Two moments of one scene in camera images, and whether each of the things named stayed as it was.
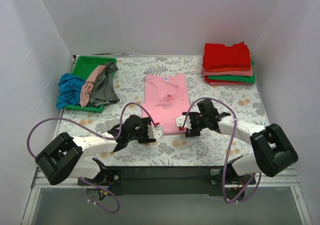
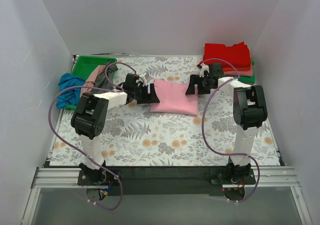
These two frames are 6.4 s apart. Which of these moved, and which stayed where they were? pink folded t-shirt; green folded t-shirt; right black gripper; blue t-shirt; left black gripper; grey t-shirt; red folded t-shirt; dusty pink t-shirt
Moved: right black gripper; left black gripper
Stayed: pink folded t-shirt; green folded t-shirt; red folded t-shirt; blue t-shirt; dusty pink t-shirt; grey t-shirt
